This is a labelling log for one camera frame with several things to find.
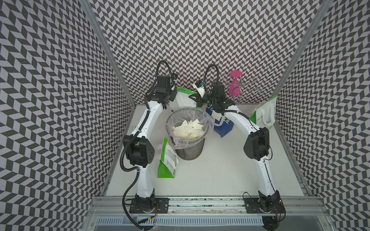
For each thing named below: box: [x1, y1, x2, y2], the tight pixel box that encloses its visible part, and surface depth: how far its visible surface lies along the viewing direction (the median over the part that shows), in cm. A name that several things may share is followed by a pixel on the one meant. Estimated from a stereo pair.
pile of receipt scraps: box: [172, 118, 205, 140], surface depth 85 cm
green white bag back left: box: [171, 86, 199, 110], surface depth 88 cm
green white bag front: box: [157, 136, 180, 179], surface depth 71 cm
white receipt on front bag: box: [163, 144, 180, 171], surface depth 72 cm
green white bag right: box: [249, 95, 278, 129], surface depth 88 cm
